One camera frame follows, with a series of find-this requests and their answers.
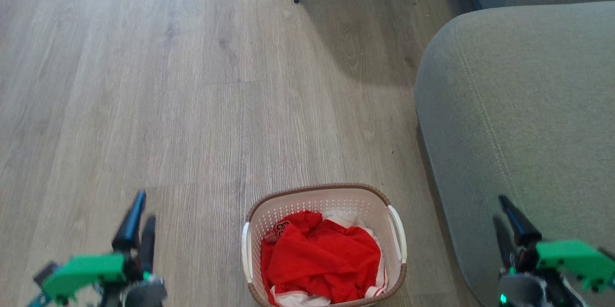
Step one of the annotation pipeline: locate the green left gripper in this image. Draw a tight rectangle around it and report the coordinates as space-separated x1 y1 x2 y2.
28 190 168 307

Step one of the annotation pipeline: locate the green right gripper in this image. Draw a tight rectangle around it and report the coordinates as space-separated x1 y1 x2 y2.
492 195 615 307

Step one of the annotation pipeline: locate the beige plastic laundry basket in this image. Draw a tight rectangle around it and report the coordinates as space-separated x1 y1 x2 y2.
241 183 408 307

